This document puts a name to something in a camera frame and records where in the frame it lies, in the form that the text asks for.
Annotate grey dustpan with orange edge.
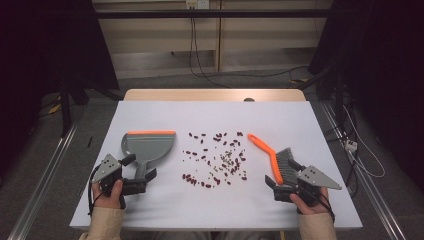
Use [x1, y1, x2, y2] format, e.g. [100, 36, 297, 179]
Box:
[120, 129, 177, 183]

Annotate right hand-held gripper black cable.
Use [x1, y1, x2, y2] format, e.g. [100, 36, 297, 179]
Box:
[313, 189, 336, 223]

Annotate black horizontal bar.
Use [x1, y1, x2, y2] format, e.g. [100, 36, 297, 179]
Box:
[94, 9, 334, 19]

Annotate black metal stand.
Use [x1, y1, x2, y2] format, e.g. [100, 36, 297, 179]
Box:
[58, 76, 124, 138]
[298, 66, 348, 134]

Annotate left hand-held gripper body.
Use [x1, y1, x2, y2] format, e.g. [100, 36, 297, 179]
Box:
[91, 153, 148, 197]

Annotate wooden table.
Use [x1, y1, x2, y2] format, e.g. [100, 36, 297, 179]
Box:
[123, 88, 307, 103]

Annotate beige wooden cabinet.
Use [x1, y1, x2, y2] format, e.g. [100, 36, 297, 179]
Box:
[91, 0, 334, 80]

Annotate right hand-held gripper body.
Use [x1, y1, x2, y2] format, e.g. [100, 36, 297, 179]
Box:
[273, 165, 343, 205]

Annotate black hanging cable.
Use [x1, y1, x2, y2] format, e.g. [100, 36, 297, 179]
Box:
[188, 16, 231, 89]

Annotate orange brush with grey bristles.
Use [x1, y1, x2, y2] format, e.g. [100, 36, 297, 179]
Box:
[247, 133, 303, 187]

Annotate person's left hand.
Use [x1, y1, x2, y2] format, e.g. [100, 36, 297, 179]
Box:
[91, 179, 124, 210]

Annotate hand-held gripper black cable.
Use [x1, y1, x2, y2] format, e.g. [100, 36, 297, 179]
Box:
[87, 164, 103, 216]
[313, 189, 336, 223]

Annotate dark red beans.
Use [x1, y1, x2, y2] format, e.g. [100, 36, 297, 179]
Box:
[181, 131, 249, 189]

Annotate small green beans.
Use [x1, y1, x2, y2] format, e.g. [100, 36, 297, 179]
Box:
[209, 149, 246, 174]

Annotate black floor cable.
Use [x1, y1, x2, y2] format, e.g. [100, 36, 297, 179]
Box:
[199, 65, 309, 80]

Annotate white wall socket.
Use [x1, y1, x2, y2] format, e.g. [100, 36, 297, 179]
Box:
[185, 0, 210, 10]

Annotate metal floor rail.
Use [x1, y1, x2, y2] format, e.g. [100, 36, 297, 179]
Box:
[6, 123, 79, 240]
[319, 101, 408, 240]

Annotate left hand-held gripper black cable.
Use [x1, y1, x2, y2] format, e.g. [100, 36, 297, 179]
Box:
[87, 164, 103, 216]

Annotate white floor cable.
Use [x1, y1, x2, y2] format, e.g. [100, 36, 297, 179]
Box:
[343, 104, 387, 179]

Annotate person's right hand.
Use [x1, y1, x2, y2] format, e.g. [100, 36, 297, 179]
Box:
[289, 187, 331, 216]

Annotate white power adapter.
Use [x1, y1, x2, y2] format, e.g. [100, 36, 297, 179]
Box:
[344, 139, 359, 153]

